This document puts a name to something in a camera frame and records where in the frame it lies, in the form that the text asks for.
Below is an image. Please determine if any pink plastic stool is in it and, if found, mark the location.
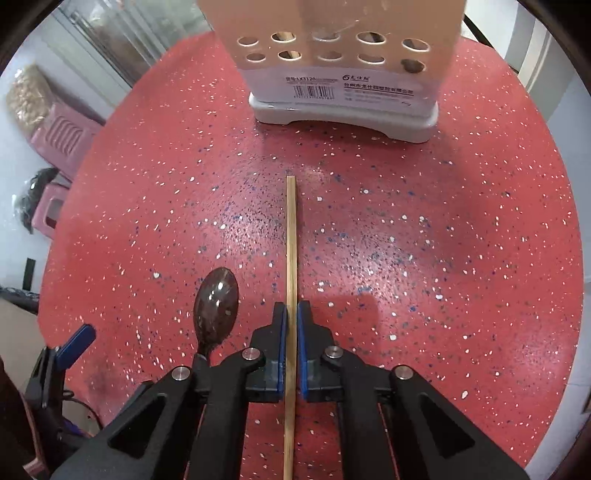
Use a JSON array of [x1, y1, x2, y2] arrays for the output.
[[31, 181, 71, 237], [28, 108, 106, 182]]

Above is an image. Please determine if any beige perforated utensil holder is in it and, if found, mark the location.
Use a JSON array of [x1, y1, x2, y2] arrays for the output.
[[196, 0, 465, 145]]

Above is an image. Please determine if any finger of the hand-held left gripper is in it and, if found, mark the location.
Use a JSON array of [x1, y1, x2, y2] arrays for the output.
[[41, 324, 97, 409]]

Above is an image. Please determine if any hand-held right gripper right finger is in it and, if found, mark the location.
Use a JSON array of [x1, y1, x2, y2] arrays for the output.
[[298, 300, 532, 480]]

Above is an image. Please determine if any sliding glass door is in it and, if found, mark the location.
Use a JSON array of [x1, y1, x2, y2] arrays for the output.
[[51, 0, 214, 88]]

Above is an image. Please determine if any black crumpled bag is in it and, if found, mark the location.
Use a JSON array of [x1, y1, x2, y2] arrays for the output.
[[13, 167, 61, 234]]

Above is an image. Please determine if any clear bag of round snacks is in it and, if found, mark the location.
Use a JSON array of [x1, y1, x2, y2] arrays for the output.
[[6, 65, 55, 134]]

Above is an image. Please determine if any dark brown spoon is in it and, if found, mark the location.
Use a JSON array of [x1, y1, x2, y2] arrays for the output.
[[192, 268, 241, 370]]

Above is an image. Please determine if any cardboard box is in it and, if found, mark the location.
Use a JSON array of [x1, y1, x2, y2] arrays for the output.
[[0, 298, 44, 370]]

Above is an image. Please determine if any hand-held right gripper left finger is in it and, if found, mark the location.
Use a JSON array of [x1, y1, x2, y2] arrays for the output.
[[48, 301, 288, 480]]

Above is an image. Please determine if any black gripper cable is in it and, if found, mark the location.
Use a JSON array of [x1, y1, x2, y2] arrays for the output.
[[60, 396, 105, 428]]

